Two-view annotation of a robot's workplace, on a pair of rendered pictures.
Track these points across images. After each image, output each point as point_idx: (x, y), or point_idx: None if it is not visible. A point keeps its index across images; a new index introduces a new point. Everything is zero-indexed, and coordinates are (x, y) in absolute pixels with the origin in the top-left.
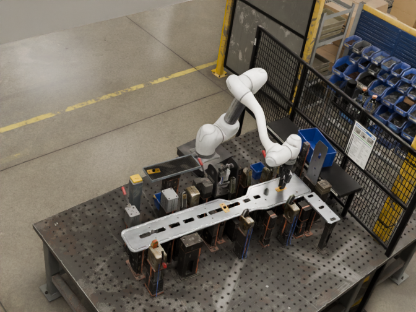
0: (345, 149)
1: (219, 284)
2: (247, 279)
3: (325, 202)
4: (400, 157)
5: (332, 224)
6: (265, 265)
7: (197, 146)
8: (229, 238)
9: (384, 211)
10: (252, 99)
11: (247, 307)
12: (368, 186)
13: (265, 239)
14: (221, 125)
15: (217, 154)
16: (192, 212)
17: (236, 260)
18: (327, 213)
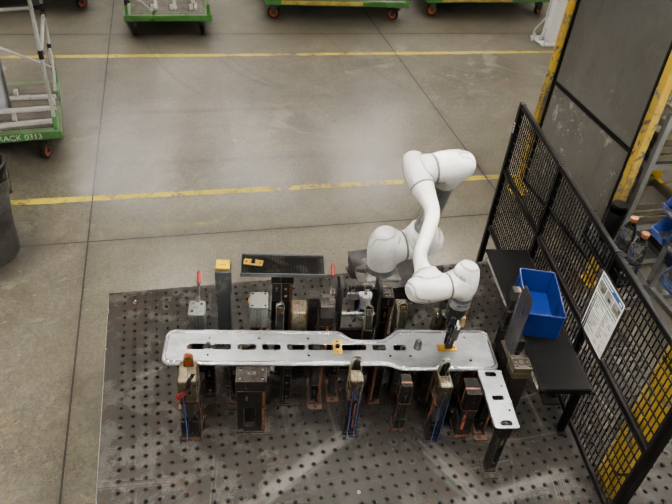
0: (582, 317)
1: (287, 459)
2: (335, 469)
3: (521, 394)
4: (653, 351)
5: (502, 431)
6: (376, 459)
7: (367, 255)
8: None
9: (615, 443)
10: (428, 192)
11: None
12: (602, 390)
13: (395, 418)
14: (408, 233)
15: (398, 276)
16: (285, 338)
17: (337, 435)
18: (501, 410)
